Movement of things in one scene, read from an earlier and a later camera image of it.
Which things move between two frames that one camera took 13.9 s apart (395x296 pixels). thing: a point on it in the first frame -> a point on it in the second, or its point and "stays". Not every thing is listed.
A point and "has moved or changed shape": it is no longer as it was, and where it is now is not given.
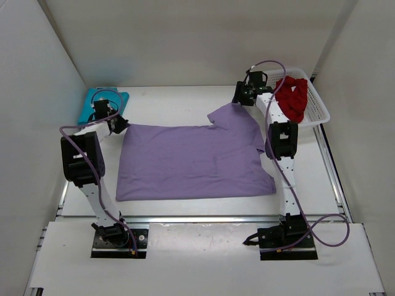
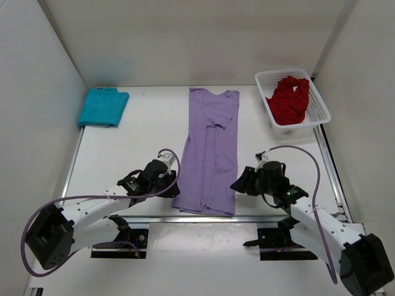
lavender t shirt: (226, 157) has moved or changed shape
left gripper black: (123, 124) -> (170, 179)
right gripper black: (241, 98) -> (245, 184)
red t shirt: (292, 97) stays
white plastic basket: (315, 111) -> (289, 101)
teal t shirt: (117, 101) stays
